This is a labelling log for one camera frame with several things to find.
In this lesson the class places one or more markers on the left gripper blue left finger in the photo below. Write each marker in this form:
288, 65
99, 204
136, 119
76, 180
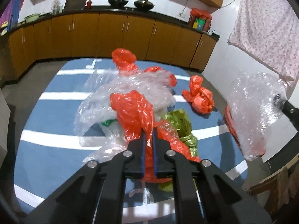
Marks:
143, 158

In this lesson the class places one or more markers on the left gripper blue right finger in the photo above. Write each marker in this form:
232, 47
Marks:
154, 151

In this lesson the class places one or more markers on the orange plastic bag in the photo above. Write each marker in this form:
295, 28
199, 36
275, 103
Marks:
125, 62
135, 114
200, 98

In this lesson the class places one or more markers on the olive green plastic bag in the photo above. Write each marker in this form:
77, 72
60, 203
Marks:
176, 128

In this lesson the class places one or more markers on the red plastic trash basket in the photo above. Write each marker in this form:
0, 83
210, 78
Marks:
229, 123

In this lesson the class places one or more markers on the orange lower kitchen cabinets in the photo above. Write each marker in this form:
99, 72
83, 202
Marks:
97, 35

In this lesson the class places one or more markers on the white green plastic bag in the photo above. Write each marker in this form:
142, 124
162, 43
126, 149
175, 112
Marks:
112, 129

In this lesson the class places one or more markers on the wooden stool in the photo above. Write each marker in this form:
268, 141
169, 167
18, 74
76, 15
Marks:
282, 188

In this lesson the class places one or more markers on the orange plastic bag top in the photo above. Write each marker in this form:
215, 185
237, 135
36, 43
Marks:
125, 62

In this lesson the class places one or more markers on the pink floral hanging cloth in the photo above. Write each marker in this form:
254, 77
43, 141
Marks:
268, 31

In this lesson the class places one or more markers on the blue white striped tablecloth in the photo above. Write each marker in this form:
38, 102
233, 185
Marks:
49, 152

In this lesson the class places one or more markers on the white mug on counter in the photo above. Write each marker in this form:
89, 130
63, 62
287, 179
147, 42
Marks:
210, 32

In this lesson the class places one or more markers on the green box on counter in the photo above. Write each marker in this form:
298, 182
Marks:
199, 24

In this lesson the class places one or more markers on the red bag on counter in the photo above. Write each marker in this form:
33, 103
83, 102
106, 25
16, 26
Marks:
202, 14

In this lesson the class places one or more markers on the black wok with lid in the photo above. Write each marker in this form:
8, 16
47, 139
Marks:
144, 5

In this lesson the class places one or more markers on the black wok with utensils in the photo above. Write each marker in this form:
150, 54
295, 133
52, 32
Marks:
118, 4

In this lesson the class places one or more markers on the small red bottle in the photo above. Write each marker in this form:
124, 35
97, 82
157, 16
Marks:
89, 4

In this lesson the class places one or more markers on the dark cutting board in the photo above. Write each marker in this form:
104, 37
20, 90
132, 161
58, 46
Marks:
74, 5

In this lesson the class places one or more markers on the green basin on counter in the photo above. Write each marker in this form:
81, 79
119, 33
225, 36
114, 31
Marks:
32, 18

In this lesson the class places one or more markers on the purple hanging cloth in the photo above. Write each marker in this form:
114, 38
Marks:
10, 16

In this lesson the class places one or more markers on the wall power socket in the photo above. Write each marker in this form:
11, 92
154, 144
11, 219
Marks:
182, 15

